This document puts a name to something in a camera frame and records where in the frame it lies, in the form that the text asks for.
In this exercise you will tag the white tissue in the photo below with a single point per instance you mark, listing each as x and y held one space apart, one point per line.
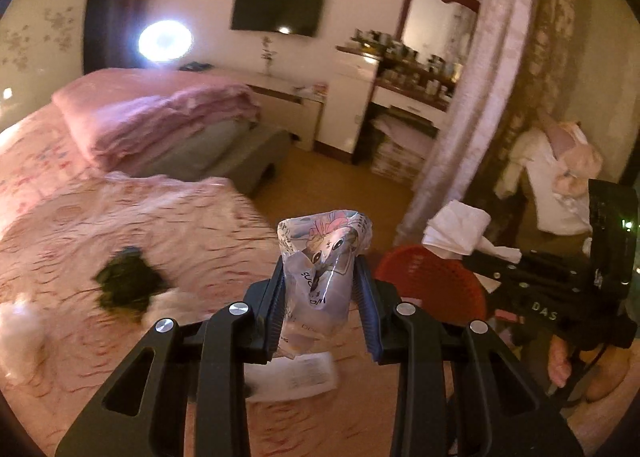
457 227

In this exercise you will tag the low white desk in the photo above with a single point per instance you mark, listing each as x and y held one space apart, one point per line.
280 97

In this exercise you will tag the white dressing table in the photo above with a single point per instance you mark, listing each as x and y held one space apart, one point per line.
405 102

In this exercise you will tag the wall mounted black television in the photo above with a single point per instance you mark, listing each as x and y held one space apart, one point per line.
277 7

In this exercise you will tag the folded pink quilt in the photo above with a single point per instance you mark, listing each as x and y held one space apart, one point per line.
150 112

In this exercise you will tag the white cabinet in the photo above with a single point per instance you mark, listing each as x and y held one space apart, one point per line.
345 102

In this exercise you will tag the black plastic bag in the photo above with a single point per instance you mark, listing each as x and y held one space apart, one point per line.
127 284

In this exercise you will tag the group of cosmetic bottles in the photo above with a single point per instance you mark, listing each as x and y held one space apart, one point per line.
415 67

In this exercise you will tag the pink curtain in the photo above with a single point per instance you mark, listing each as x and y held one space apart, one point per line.
475 87

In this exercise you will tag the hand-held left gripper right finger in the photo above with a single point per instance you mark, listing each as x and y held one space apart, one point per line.
367 307

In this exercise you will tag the printed clear plastic bag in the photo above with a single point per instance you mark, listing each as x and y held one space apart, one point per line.
320 267

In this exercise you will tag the grey bed end bench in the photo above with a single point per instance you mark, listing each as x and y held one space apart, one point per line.
250 162

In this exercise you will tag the white paper receipt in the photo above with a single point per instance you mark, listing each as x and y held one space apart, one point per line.
300 377

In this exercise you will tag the person's right hand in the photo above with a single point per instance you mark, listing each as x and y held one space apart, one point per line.
607 372

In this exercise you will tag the red plastic basket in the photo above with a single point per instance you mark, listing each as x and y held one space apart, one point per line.
430 287

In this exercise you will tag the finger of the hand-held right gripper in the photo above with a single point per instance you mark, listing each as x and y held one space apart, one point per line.
500 269

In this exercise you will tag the grey green folded blanket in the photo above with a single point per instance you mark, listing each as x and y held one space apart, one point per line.
200 142

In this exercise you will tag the clear plastic wad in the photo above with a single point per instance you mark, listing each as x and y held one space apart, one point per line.
20 337

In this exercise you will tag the dark wooden door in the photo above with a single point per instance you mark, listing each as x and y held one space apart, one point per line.
110 27

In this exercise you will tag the floral sliding door wardrobe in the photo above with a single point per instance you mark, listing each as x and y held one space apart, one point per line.
35 47

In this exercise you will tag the floral olive curtain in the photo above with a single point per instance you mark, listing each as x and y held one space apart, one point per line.
545 62

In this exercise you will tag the pink fluffy garment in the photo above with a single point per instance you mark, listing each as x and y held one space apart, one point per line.
575 157

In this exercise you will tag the wooden framed mirror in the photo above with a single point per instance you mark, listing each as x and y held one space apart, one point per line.
440 17

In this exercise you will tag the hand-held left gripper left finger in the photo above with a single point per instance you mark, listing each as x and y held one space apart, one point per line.
272 307

